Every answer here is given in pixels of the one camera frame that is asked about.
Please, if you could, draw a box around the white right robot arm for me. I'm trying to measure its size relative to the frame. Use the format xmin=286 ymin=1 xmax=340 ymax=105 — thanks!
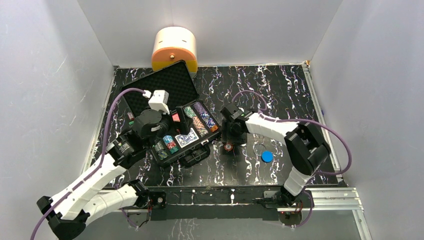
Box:
xmin=220 ymin=103 xmax=331 ymax=207

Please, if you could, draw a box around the blue poker card deck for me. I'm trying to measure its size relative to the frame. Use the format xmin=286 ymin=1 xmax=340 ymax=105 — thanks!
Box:
xmin=174 ymin=128 xmax=200 ymax=148

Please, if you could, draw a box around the purple chip stack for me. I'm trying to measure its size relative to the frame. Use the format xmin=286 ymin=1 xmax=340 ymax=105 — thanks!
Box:
xmin=193 ymin=102 xmax=210 ymax=119

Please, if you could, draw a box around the black poker set case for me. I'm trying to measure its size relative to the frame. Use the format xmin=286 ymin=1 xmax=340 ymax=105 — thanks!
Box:
xmin=121 ymin=60 xmax=221 ymax=167

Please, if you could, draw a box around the clear acrylic dealer button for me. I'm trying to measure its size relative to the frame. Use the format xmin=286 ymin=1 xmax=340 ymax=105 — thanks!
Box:
xmin=253 ymin=143 xmax=267 ymax=157

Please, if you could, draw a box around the orange blue chip stack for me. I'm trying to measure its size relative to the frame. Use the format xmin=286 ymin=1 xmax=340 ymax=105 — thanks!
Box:
xmin=192 ymin=116 xmax=209 ymax=137

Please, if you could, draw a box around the small red green object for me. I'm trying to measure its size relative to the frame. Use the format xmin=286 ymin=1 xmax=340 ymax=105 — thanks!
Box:
xmin=127 ymin=112 xmax=135 ymax=126

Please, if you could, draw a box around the white and orange cylinder box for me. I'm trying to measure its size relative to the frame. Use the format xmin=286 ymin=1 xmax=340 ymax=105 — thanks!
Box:
xmin=151 ymin=26 xmax=198 ymax=77

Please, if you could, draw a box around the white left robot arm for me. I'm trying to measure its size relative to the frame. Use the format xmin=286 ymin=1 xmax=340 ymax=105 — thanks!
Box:
xmin=36 ymin=106 xmax=193 ymax=240

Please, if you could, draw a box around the red yellow poker chip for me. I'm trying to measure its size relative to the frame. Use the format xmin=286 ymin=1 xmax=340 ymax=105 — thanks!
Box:
xmin=223 ymin=143 xmax=234 ymax=152

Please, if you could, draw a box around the dark blue chip stack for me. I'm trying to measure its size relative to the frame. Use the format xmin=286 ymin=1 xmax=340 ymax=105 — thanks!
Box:
xmin=200 ymin=112 xmax=218 ymax=132

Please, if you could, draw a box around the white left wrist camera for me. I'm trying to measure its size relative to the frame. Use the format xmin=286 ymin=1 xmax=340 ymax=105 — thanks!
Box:
xmin=142 ymin=90 xmax=170 ymax=115

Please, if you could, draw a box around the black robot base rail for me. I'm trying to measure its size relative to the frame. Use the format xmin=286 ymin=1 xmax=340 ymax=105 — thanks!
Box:
xmin=119 ymin=185 xmax=316 ymax=223

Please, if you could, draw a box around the red poker card deck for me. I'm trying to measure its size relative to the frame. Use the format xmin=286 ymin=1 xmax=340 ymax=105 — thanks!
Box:
xmin=172 ymin=113 xmax=181 ymax=122

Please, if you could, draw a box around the green chip stack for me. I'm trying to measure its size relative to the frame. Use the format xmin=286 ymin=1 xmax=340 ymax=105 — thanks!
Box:
xmin=184 ymin=106 xmax=197 ymax=119

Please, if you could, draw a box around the blue round button chip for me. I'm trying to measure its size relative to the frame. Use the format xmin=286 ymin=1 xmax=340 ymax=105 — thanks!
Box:
xmin=261 ymin=151 xmax=274 ymax=163

